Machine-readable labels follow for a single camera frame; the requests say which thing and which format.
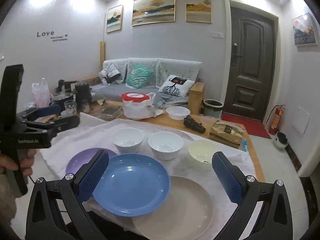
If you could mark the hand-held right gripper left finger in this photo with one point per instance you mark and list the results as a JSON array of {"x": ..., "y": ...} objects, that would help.
[{"x": 92, "y": 177}]

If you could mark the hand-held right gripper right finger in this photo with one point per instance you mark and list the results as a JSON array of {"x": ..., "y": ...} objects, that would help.
[{"x": 228, "y": 180}]

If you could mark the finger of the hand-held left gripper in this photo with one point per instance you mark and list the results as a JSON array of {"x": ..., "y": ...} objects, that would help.
[
  {"x": 47, "y": 110},
  {"x": 65, "y": 123}
]

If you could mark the white ceramic bowl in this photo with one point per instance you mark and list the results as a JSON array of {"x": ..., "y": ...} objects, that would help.
[
  {"x": 127, "y": 145},
  {"x": 165, "y": 152}
]

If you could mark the person's left forearm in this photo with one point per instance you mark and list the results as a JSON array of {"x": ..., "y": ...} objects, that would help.
[{"x": 6, "y": 200}]

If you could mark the person's left hand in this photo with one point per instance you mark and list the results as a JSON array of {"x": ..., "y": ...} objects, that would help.
[{"x": 27, "y": 162}]

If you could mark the white dotted cloth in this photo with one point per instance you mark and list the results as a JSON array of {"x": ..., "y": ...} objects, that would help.
[{"x": 75, "y": 135}]

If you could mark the glass cup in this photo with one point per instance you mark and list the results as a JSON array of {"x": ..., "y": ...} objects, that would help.
[{"x": 70, "y": 108}]

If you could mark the black pot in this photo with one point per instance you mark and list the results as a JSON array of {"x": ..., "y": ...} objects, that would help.
[{"x": 62, "y": 101}]

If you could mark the white plastic bag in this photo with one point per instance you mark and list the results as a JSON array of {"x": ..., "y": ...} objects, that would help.
[
  {"x": 137, "y": 111},
  {"x": 41, "y": 92}
]

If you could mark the purple plate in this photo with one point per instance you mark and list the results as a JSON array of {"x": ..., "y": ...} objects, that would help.
[{"x": 80, "y": 160}]

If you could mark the blue packet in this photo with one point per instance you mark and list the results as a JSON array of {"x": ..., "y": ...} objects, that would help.
[{"x": 244, "y": 145}]

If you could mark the cream bowl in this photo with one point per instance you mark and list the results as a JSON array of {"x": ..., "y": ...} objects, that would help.
[{"x": 200, "y": 152}]

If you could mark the blue plate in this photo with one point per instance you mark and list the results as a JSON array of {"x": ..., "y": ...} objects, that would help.
[{"x": 135, "y": 180}]

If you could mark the gold tissue box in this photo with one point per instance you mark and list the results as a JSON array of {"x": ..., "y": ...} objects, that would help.
[{"x": 225, "y": 135}]

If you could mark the clear plastic tray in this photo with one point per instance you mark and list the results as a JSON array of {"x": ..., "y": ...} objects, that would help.
[{"x": 111, "y": 112}]

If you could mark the beige plate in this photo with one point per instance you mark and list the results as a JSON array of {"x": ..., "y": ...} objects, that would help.
[{"x": 180, "y": 210}]

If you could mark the red door mat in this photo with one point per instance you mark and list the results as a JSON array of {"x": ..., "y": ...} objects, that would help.
[{"x": 247, "y": 126}]

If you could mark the grey sofa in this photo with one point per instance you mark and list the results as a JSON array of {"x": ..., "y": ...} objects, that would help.
[{"x": 117, "y": 90}]

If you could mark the black trash bag roll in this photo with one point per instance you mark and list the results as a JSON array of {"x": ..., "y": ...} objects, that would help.
[{"x": 192, "y": 124}]

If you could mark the black and white helmet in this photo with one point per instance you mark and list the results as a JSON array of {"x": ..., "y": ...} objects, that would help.
[{"x": 281, "y": 140}]

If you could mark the black and white cushion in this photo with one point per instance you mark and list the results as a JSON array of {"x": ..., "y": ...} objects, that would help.
[{"x": 110, "y": 73}]

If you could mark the grey trash bin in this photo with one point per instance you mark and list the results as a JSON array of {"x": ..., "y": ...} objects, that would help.
[{"x": 212, "y": 110}]

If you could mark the red lidded container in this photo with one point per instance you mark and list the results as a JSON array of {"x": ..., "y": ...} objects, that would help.
[{"x": 135, "y": 96}]

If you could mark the red fire extinguisher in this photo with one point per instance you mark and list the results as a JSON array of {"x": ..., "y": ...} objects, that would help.
[{"x": 275, "y": 120}]

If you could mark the rolled bamboo mat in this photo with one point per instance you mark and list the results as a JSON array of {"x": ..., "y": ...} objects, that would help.
[{"x": 103, "y": 57}]

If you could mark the white plastic disposable bowl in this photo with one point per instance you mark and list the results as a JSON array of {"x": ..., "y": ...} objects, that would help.
[{"x": 178, "y": 116}]

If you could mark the teal cushion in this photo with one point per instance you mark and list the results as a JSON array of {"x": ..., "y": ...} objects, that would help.
[{"x": 138, "y": 76}]

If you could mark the wooden sofa armrest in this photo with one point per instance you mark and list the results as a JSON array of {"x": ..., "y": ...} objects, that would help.
[{"x": 196, "y": 97}]

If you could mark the white tree print cushion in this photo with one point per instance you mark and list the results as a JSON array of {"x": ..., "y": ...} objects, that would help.
[{"x": 175, "y": 86}]

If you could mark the small framed landscape painting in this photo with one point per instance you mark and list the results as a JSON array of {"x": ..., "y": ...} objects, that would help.
[{"x": 114, "y": 18}]

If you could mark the dark brown door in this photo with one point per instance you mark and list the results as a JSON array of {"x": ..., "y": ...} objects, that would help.
[{"x": 250, "y": 67}]

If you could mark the wide framed tree painting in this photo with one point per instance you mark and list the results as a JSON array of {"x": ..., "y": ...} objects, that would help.
[{"x": 153, "y": 8}]

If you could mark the unframed canvas painting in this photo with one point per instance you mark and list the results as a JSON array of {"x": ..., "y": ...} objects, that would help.
[{"x": 303, "y": 30}]

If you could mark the framed golden hill painting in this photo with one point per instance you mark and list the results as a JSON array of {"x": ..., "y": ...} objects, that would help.
[{"x": 198, "y": 7}]

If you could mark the black wall lettering sticker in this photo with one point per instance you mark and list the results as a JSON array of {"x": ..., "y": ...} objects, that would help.
[{"x": 45, "y": 33}]

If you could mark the white wall panel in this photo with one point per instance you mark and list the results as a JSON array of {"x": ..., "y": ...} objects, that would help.
[{"x": 303, "y": 120}]

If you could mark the white light switch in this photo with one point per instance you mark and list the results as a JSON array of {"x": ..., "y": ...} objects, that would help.
[{"x": 216, "y": 35}]

